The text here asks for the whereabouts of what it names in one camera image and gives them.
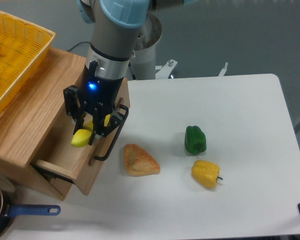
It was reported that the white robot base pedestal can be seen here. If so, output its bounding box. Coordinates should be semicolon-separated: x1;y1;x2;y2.
128;13;178;80

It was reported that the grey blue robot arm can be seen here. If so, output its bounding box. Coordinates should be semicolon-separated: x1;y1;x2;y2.
63;0;190;147

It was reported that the black cable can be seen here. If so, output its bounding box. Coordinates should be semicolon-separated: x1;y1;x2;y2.
66;41;91;52

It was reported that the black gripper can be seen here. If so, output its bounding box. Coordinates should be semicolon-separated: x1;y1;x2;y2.
63;66;124;145

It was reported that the green bell pepper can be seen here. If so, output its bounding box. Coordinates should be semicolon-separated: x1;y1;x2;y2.
184;125;207;155

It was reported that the blue handled black pan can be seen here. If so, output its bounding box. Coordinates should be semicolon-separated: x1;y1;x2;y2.
0;177;61;237

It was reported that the black drawer handle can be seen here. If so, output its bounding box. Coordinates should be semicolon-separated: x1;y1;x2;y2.
92;103;129;162

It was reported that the white metal bracket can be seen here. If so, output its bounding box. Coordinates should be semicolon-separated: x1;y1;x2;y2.
218;62;229;77

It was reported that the open wooden top drawer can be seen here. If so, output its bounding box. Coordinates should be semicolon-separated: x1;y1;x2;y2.
31;107;118;197

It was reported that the yellow bell pepper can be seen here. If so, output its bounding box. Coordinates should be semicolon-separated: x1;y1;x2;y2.
191;160;220;189

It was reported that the yellow plastic basket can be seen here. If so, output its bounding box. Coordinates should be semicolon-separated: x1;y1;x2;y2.
0;10;56;115

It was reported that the triangular toasted bread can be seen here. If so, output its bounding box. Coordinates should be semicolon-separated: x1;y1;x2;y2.
123;144;161;177

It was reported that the wooden drawer cabinet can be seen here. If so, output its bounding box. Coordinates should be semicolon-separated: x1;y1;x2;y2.
0;47;97;202

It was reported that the yellow banana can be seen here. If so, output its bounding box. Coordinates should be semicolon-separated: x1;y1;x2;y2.
71;119;101;148

